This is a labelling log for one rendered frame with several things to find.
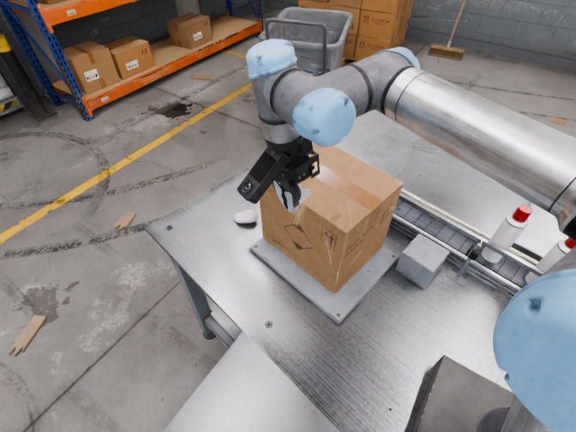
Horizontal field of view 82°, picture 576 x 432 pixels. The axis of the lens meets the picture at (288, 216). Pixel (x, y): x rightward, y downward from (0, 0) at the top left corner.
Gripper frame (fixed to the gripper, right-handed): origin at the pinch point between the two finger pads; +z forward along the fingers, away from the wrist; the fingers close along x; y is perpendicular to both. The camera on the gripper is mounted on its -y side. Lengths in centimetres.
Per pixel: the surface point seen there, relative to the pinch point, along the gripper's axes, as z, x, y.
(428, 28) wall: 153, 229, 405
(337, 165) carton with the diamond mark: 5.3, 6.5, 21.5
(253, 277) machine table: 29.8, 9.2, -11.3
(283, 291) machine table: 30.6, -0.3, -7.4
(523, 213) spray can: 14, -33, 47
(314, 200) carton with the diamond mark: 3.5, 0.4, 7.9
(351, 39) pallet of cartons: 110, 224, 254
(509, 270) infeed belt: 34, -38, 46
